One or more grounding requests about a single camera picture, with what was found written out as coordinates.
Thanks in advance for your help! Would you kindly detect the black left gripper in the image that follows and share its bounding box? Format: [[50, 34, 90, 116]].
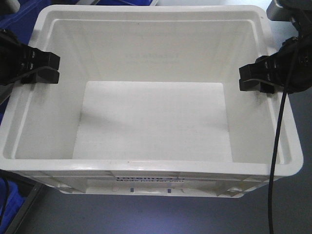
[[0, 28, 60, 85]]

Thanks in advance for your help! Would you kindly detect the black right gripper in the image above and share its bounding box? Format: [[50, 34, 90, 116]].
[[239, 36, 312, 94]]

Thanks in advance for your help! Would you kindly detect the white plastic tote bin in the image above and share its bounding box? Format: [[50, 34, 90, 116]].
[[0, 4, 305, 198]]

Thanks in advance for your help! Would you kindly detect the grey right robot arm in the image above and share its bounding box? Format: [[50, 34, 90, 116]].
[[239, 0, 312, 94]]

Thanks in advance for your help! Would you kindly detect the blue bin beside shelf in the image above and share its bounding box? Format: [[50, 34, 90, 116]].
[[0, 0, 52, 44]]

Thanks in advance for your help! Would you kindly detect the black right cable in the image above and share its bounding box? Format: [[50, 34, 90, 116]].
[[267, 46, 301, 234]]

